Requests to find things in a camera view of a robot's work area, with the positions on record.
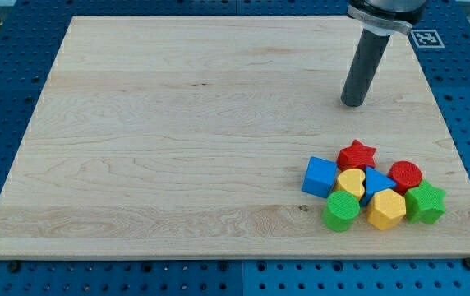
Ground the robot arm flange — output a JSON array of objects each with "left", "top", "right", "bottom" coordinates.
[{"left": 347, "top": 0, "right": 428, "bottom": 36}]

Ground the light wooden board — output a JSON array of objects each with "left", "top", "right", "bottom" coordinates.
[{"left": 0, "top": 16, "right": 470, "bottom": 261}]

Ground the blue cube block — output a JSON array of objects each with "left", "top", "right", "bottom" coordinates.
[{"left": 302, "top": 156, "right": 338, "bottom": 198}]

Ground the yellow heart block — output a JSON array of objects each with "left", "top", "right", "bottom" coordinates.
[{"left": 334, "top": 169, "right": 366, "bottom": 201}]

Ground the red star block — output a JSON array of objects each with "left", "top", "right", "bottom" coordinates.
[{"left": 337, "top": 140, "right": 376, "bottom": 171}]

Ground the green cylinder block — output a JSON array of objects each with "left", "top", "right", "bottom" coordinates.
[{"left": 321, "top": 191, "right": 360, "bottom": 232}]

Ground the blue triangle block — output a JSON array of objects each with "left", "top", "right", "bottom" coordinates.
[{"left": 359, "top": 167, "right": 396, "bottom": 207}]

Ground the yellow hexagon block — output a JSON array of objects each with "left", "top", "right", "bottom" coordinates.
[{"left": 366, "top": 189, "right": 406, "bottom": 230}]

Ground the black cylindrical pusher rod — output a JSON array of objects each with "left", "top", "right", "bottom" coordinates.
[{"left": 340, "top": 29, "right": 390, "bottom": 107}]

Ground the red cylinder block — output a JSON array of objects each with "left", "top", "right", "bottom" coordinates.
[{"left": 388, "top": 160, "right": 422, "bottom": 195}]

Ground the green star block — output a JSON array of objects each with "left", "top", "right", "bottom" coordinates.
[{"left": 404, "top": 179, "right": 447, "bottom": 224}]

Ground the white fiducial marker tag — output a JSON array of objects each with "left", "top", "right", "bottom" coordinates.
[{"left": 411, "top": 29, "right": 445, "bottom": 49}]

